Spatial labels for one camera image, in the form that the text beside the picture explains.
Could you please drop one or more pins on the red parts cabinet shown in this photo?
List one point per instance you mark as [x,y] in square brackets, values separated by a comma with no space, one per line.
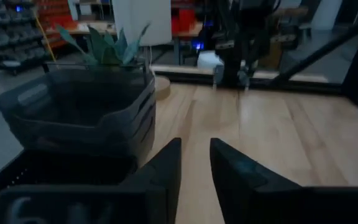
[56,15]

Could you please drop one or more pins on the cardboard box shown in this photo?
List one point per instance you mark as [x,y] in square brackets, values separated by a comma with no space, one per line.
[272,54]

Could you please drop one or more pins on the black metal rig frame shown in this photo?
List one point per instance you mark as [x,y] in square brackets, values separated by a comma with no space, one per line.
[315,53]

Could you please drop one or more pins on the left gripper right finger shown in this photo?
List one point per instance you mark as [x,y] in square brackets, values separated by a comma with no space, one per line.
[241,186]

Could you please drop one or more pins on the green artificial plant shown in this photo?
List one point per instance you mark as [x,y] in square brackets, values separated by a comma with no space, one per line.
[107,49]

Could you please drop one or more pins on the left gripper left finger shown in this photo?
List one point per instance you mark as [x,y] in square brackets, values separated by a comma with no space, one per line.
[163,180]

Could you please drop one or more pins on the large black slotted basket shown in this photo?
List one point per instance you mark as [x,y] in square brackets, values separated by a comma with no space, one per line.
[57,172]

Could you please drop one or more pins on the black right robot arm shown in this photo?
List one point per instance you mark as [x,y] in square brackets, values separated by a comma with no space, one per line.
[238,37]

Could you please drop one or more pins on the white rounded device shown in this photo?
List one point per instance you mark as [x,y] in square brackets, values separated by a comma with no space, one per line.
[208,60]

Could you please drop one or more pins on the rack with grey bins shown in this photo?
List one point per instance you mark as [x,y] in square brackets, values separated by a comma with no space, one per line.
[8,34]

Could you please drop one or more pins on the white paper towel roll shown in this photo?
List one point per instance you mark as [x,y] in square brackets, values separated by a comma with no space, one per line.
[141,21]

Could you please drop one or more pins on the translucent grey plastic bin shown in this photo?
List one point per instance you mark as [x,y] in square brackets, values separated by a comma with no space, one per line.
[82,105]

